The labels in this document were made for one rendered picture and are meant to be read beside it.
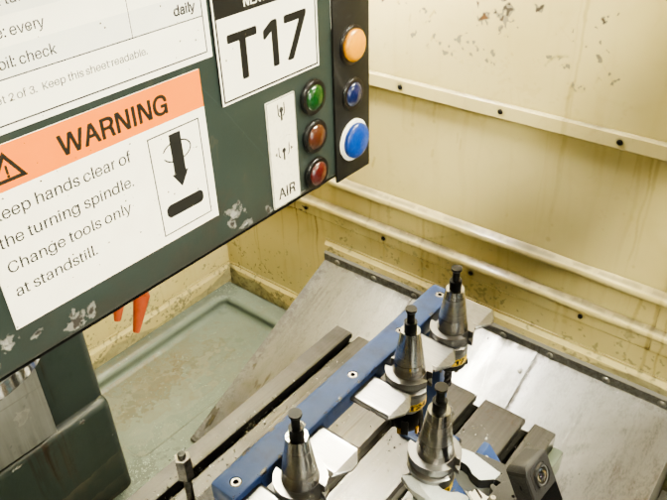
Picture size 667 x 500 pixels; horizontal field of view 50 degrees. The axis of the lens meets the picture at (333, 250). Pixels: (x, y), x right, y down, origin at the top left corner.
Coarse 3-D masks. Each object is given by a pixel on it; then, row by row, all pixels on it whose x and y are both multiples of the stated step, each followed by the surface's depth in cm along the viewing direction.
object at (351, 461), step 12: (324, 432) 87; (312, 444) 85; (324, 444) 85; (336, 444) 85; (348, 444) 85; (324, 456) 84; (336, 456) 84; (348, 456) 84; (336, 468) 82; (348, 468) 83
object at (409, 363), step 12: (408, 336) 90; (420, 336) 91; (396, 348) 93; (408, 348) 91; (420, 348) 91; (396, 360) 93; (408, 360) 91; (420, 360) 92; (396, 372) 93; (408, 372) 92; (420, 372) 93
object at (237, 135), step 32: (320, 0) 51; (320, 32) 52; (192, 64) 43; (320, 64) 53; (256, 96) 49; (32, 128) 37; (224, 128) 47; (256, 128) 50; (224, 160) 48; (256, 160) 51; (224, 192) 50; (256, 192) 52; (224, 224) 51; (256, 224) 54; (160, 256) 47; (192, 256) 49; (0, 288) 38; (96, 288) 43; (128, 288) 45; (0, 320) 39; (64, 320) 42; (96, 320) 45; (0, 352) 40; (32, 352) 41
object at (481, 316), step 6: (468, 300) 108; (468, 306) 107; (474, 306) 107; (480, 306) 107; (468, 312) 105; (474, 312) 105; (480, 312) 105; (486, 312) 105; (492, 312) 105; (474, 318) 104; (480, 318) 104; (486, 318) 104; (492, 318) 104; (474, 324) 103; (480, 324) 103; (486, 324) 103
